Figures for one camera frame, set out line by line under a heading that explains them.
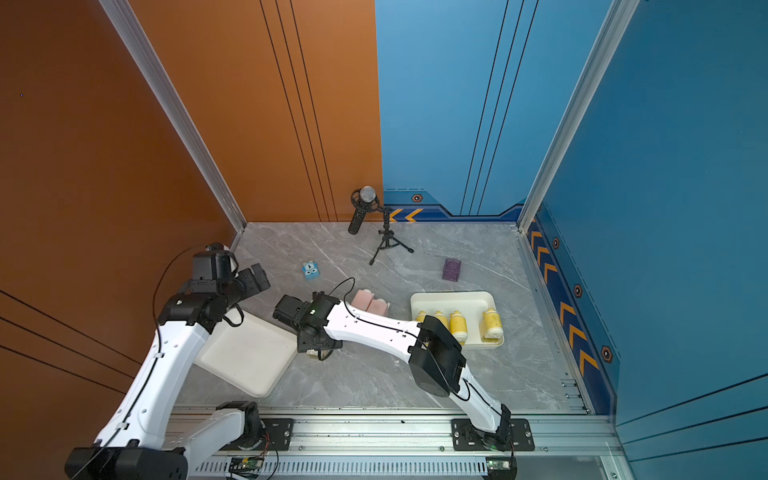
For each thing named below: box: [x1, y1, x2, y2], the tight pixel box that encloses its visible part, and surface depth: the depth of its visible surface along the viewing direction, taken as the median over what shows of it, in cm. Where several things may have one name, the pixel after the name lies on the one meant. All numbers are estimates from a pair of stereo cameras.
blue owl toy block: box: [302, 260, 320, 281], surface depth 107 cm
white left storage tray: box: [194, 311, 300, 398], surface depth 87 cm
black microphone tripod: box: [369, 206, 414, 266], surface depth 110 cm
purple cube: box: [442, 258, 461, 282], surface depth 104 cm
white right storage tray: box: [410, 291, 505, 349], surface depth 98 cm
